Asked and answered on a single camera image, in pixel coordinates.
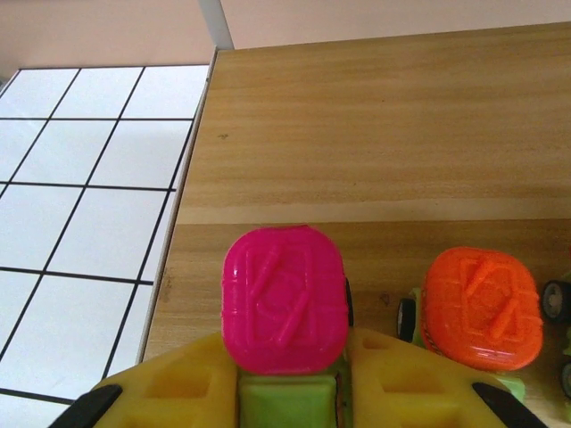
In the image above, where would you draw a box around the green toy car grey top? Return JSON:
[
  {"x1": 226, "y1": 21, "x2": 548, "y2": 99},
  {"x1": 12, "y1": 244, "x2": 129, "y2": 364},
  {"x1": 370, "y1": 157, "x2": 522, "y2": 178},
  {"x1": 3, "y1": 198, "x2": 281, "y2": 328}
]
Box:
[{"x1": 541, "y1": 278, "x2": 571, "y2": 396}]

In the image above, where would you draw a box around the green toy car pink top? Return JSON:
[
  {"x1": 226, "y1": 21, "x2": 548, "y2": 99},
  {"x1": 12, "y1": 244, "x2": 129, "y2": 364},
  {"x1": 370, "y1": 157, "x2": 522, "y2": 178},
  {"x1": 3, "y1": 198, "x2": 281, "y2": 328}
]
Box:
[{"x1": 220, "y1": 224, "x2": 356, "y2": 428}]

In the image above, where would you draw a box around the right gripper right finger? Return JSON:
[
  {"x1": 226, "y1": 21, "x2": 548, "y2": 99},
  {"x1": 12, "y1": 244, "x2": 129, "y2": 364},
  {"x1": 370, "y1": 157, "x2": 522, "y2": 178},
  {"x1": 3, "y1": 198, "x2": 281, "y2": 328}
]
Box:
[{"x1": 346, "y1": 328, "x2": 543, "y2": 428}]

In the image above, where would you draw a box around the green toy car orange top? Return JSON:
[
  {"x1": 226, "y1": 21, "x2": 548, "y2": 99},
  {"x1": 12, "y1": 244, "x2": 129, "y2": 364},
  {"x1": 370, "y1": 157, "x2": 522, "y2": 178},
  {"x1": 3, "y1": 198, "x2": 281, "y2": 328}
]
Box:
[{"x1": 395, "y1": 246, "x2": 546, "y2": 405}]

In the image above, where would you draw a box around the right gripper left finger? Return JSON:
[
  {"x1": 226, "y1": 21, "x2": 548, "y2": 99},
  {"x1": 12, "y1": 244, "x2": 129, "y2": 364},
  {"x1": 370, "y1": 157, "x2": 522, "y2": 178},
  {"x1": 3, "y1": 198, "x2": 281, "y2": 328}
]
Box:
[{"x1": 55, "y1": 332, "x2": 243, "y2": 428}]

